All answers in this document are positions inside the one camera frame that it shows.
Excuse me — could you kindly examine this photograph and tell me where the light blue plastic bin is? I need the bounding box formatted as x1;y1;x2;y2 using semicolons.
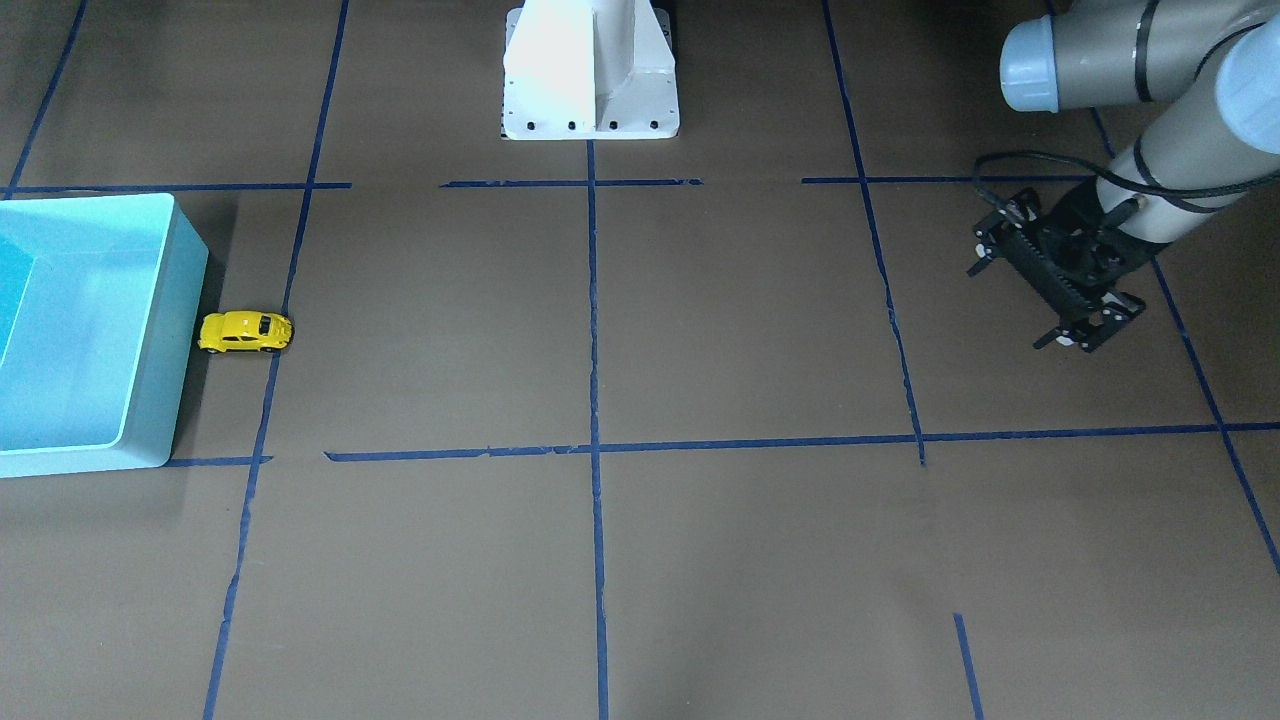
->
1;193;209;478

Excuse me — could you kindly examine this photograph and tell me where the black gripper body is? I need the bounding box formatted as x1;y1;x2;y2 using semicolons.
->
1007;184;1151;325

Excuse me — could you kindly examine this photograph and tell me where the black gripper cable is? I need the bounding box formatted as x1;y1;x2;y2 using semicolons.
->
972;150;1242;215

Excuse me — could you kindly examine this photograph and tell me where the white pedestal column base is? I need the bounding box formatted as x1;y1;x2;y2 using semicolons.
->
500;1;681;141

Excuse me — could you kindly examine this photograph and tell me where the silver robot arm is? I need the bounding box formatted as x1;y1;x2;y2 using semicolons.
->
972;1;1279;352

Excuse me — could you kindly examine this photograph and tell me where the yellow beetle toy car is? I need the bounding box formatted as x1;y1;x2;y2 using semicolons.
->
197;310;294;354

